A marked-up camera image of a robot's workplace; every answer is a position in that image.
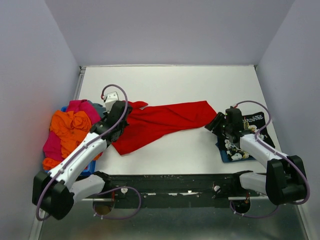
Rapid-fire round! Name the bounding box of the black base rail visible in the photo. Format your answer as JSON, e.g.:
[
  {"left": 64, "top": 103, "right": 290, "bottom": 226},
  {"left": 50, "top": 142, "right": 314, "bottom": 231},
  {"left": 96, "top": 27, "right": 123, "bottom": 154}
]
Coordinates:
[{"left": 90, "top": 173, "right": 258, "bottom": 209}]

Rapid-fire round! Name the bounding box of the red t shirt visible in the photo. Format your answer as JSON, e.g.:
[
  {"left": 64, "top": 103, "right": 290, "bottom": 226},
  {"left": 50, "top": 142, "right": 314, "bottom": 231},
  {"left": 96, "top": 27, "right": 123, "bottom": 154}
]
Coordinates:
[{"left": 112, "top": 100, "right": 217, "bottom": 156}]

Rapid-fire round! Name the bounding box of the pink t shirt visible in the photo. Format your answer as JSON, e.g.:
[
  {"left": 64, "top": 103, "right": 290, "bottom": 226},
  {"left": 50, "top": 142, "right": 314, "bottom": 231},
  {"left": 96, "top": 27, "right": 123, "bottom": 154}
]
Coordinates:
[{"left": 42, "top": 99, "right": 103, "bottom": 161}]

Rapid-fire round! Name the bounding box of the grey blue t shirt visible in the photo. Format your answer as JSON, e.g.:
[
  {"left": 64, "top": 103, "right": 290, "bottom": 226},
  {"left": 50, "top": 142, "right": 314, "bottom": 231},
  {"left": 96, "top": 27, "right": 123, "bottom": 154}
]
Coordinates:
[{"left": 88, "top": 100, "right": 106, "bottom": 119}]

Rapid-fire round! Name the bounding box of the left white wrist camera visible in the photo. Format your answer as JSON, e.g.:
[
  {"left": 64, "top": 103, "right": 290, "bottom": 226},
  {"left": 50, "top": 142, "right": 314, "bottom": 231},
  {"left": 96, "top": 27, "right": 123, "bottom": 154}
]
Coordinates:
[{"left": 102, "top": 91, "right": 119, "bottom": 113}]

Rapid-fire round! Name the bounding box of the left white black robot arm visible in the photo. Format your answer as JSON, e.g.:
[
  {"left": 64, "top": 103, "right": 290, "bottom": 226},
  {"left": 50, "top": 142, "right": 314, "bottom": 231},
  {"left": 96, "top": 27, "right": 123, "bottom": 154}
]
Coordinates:
[{"left": 32, "top": 100, "right": 132, "bottom": 221}]

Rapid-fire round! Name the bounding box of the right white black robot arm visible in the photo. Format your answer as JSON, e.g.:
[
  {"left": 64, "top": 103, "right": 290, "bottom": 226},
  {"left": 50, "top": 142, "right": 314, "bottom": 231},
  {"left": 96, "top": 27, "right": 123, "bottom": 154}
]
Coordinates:
[{"left": 205, "top": 107, "right": 310, "bottom": 205}]

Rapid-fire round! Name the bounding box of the black floral folded t shirt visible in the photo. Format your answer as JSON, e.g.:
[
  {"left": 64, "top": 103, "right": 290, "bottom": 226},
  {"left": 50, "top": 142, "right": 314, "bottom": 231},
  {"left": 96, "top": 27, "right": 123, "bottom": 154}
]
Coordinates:
[{"left": 216, "top": 111, "right": 276, "bottom": 161}]

